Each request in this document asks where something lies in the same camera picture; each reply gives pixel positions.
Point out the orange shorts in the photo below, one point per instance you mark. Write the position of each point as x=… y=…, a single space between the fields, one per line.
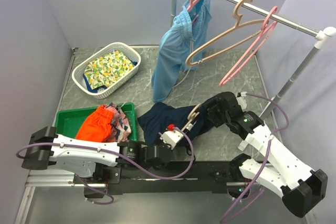
x=97 y=126

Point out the floral patterned cloth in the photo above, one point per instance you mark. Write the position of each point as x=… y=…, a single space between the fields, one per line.
x=115 y=56

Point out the white clothes rack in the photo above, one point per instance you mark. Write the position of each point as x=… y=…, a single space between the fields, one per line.
x=269 y=22

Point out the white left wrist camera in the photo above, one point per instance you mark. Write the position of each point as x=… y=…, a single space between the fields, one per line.
x=171 y=137

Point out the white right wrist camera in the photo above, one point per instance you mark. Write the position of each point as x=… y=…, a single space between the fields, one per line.
x=241 y=97

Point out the white laundry basket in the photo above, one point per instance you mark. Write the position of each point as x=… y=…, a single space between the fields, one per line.
x=79 y=70

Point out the pink patterned shorts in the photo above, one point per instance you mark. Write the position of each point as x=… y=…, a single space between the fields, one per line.
x=120 y=126

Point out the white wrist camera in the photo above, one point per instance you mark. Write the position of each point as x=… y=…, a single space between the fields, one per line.
x=241 y=97
x=171 y=137

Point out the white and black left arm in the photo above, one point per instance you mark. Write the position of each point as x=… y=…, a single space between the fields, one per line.
x=47 y=149

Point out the light blue shorts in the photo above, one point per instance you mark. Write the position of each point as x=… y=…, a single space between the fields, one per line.
x=188 y=32

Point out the green plastic tray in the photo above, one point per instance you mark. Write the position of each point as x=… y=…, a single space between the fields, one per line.
x=68 y=122

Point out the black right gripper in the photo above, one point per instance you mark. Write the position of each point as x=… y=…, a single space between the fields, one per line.
x=212 y=112

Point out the pink empty hanger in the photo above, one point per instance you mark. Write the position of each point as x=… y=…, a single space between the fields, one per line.
x=265 y=31

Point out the navy blue shorts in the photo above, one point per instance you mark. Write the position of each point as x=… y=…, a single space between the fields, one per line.
x=155 y=121

